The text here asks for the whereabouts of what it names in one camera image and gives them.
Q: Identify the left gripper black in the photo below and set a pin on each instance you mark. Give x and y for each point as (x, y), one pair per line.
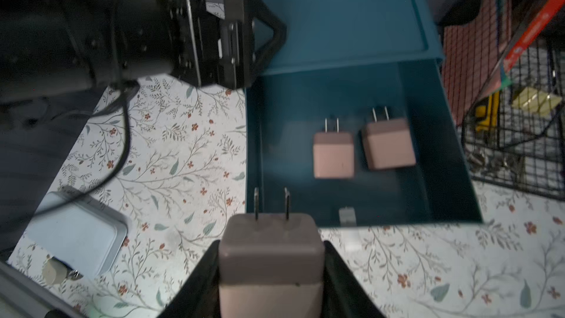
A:
(226, 52)

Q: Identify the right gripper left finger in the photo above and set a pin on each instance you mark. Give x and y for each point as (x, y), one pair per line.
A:
(199, 296)

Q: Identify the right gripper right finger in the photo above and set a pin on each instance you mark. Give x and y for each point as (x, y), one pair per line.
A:
(343, 296)

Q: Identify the pink plug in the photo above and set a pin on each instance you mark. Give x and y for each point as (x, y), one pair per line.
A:
(271, 265)
(387, 144)
(333, 154)

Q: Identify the teal drawer cabinet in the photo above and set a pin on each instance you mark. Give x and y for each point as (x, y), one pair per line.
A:
(341, 59)

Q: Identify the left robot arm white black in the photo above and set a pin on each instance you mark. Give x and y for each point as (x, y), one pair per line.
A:
(53, 47)

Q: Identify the light blue tin box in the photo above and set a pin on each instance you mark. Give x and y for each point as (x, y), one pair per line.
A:
(87, 235)

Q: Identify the floral table mat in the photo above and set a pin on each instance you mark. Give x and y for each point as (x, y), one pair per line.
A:
(187, 175)

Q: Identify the red book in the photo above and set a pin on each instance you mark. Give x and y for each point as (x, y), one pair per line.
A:
(536, 25)

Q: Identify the black wire desk organizer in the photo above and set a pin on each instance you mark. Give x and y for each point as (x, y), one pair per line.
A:
(511, 123)

